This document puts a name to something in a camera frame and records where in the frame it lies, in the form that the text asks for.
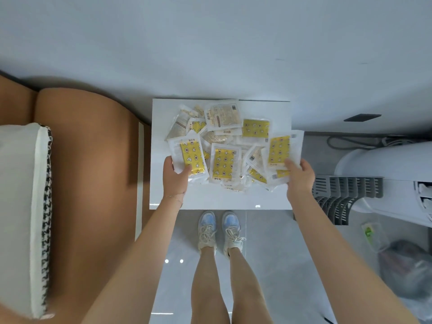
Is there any person's left hand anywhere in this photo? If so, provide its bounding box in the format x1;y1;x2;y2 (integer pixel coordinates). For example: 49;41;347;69
163;156;193;200

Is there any person's right hand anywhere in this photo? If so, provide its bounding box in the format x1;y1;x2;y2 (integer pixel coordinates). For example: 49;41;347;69
284;158;316;203

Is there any yellow snack packet white edge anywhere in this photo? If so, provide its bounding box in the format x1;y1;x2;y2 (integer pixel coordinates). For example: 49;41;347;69
170;130;210;185

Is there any yellow dotted snack packet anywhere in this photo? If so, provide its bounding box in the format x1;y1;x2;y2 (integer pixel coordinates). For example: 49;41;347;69
261;130;305;187

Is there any person's right forearm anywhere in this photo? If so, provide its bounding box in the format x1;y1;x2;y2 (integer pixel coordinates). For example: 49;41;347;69
288;194;421;324

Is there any person's left forearm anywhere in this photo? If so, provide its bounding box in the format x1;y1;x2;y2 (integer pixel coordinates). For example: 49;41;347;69
81;196;185;324

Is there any pile of yellow and clear packets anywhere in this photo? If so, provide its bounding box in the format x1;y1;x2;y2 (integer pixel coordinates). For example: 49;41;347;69
165;99;295;193

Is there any grey plastic slotted rack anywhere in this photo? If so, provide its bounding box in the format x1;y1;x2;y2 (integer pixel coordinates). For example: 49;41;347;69
294;175;385;227

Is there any person's left blue white sneaker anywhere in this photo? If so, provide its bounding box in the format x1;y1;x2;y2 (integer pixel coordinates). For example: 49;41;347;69
197;211;217;256

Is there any person's blue white sneaker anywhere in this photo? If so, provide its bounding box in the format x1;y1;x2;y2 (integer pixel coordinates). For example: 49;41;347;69
222;211;247;259
197;211;217;256

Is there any person's right blue white sneaker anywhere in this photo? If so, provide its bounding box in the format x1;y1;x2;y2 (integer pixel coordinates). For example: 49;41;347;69
222;211;247;259

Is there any brown leather sofa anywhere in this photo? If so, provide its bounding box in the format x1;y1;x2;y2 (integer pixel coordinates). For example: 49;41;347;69
0;74;152;324

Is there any white floor fan appliance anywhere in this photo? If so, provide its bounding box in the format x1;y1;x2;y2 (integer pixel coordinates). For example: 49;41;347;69
334;141;432;228

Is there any clear plastic box green label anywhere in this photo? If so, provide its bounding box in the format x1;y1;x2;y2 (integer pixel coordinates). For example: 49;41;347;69
361;221;391;254

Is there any person's left leg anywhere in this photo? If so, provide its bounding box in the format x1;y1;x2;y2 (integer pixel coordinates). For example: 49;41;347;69
191;247;233;324

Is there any person's leg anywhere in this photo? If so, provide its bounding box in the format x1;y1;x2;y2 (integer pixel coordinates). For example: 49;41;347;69
229;247;274;324
191;247;233;324

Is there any person's right leg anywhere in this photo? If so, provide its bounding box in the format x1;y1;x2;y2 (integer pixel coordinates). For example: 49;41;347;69
229;247;274;324

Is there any black plastic bag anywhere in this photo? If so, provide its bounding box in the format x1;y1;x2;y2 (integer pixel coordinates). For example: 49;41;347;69
378;239;432;299

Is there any white cushion with houndstooth trim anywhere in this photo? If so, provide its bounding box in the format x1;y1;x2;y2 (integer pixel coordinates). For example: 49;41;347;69
0;123;54;320

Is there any thin wrist bracelet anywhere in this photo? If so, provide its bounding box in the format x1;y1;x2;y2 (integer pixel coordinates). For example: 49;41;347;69
162;194;184;208

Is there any grey power cable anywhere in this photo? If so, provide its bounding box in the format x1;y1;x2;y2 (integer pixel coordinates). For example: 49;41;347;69
326;135;386;151

